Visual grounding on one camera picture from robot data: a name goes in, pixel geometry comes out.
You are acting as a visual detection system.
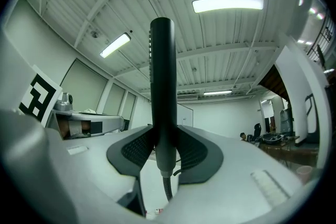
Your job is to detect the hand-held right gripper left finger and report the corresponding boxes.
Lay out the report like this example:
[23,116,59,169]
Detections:
[46,124,158,224]

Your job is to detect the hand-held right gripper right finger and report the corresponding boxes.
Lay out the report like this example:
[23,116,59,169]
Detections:
[157,124,308,224]

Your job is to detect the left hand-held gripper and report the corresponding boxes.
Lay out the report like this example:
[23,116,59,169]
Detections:
[18,64,125,140]

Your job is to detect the grey window blind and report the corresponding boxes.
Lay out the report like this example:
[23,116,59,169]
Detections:
[60,58,109,116]
[102,82,127,116]
[121,91,138,121]

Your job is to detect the black office chair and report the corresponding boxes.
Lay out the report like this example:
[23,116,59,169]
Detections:
[252,123,264,140]

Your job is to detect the black bowl-shaped object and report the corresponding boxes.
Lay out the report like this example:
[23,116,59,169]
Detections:
[259,133,285,144]

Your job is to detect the wooden table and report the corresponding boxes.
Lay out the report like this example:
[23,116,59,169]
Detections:
[258,135,319,167]

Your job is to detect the pink plastic cup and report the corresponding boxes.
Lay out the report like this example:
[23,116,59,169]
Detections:
[296,165,313,185]

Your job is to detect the white partition board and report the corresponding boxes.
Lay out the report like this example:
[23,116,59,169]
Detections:
[176,103,195,130]

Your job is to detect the grey machine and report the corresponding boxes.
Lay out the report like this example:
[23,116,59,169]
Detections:
[279,109,295,137]

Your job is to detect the long ceiling light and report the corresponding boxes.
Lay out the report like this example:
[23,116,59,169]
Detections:
[192,0,264,14]
[99,33,132,59]
[203,90,233,96]

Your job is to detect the ceiling air vent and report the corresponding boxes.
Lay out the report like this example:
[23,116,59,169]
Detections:
[176,93,199,101]

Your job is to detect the wooden staircase underside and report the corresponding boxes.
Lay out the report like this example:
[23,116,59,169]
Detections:
[258,63,292,106]

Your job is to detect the black stair railing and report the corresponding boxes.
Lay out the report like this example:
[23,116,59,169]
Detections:
[306,7,336,62]

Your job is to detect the black shower hose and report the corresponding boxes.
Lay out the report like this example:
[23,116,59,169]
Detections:
[159,169,182,202]

